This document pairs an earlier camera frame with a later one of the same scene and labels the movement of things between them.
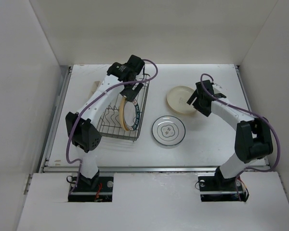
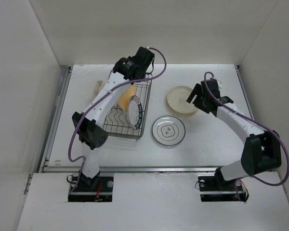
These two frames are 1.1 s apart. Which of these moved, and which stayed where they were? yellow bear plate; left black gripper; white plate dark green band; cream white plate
Moved: left black gripper; white plate dark green band
Stayed: cream white plate; yellow bear plate
